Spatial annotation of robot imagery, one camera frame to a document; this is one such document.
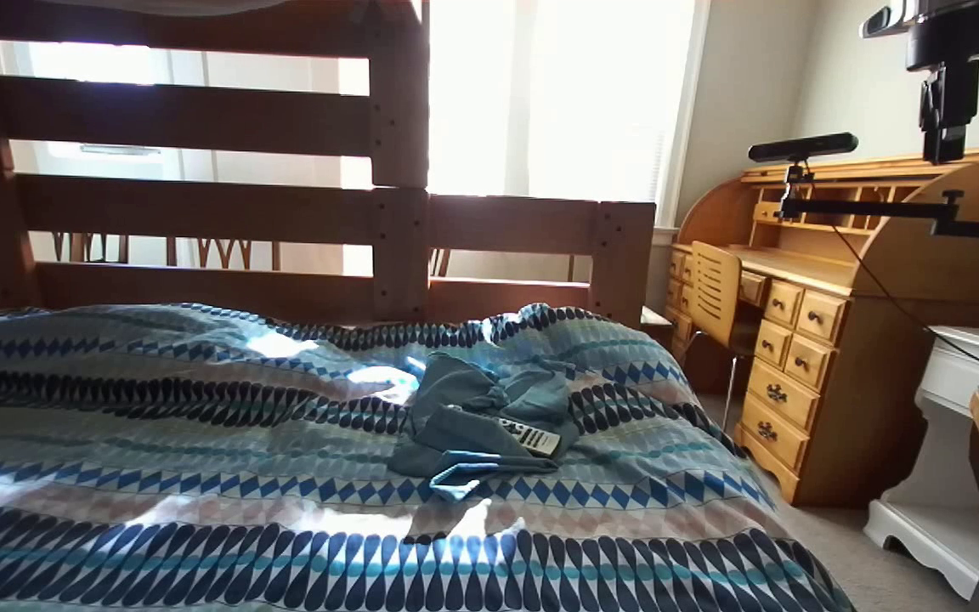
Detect blue patterned bed comforter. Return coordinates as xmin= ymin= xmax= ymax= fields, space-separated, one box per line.
xmin=0 ymin=304 xmax=854 ymax=612

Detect crumpled blue-grey clothes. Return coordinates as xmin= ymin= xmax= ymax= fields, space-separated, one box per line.
xmin=388 ymin=353 xmax=580 ymax=499

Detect wooden roll-top desk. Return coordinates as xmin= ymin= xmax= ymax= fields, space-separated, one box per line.
xmin=667 ymin=154 xmax=979 ymax=508

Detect white side table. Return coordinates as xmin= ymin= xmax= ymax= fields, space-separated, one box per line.
xmin=864 ymin=326 xmax=979 ymax=598

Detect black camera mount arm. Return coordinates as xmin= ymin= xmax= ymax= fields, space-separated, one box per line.
xmin=778 ymin=163 xmax=979 ymax=240

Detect black stereo camera bar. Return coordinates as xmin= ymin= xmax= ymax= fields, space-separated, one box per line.
xmin=746 ymin=134 xmax=860 ymax=163

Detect wooden bunk bed frame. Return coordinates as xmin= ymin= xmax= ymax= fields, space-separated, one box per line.
xmin=0 ymin=0 xmax=653 ymax=322

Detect black camera on stand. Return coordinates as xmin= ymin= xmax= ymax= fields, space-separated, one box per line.
xmin=864 ymin=0 xmax=979 ymax=163

